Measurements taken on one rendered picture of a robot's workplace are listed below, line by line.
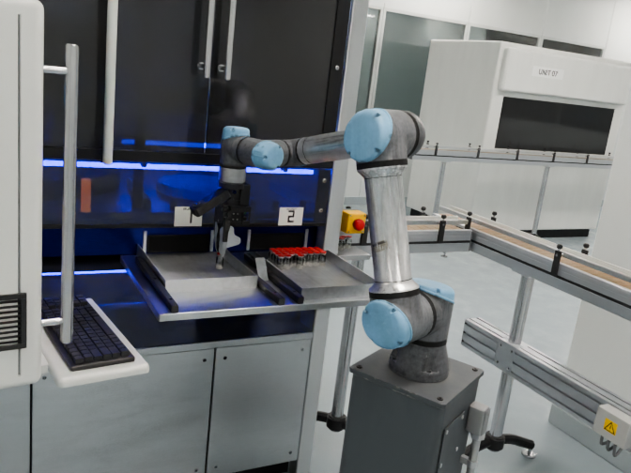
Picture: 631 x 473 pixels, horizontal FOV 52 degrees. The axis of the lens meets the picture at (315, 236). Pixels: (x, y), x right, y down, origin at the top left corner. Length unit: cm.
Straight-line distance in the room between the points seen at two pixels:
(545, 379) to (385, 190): 130
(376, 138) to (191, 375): 110
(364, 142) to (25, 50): 68
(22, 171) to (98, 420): 105
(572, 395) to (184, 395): 132
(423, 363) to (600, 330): 161
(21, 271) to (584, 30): 892
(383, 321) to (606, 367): 181
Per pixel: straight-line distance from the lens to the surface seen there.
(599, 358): 314
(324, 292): 178
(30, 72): 129
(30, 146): 131
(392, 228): 144
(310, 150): 173
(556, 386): 251
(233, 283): 179
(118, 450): 224
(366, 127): 142
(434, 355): 161
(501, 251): 260
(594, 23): 987
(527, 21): 898
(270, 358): 225
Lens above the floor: 148
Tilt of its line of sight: 14 degrees down
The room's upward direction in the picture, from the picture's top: 7 degrees clockwise
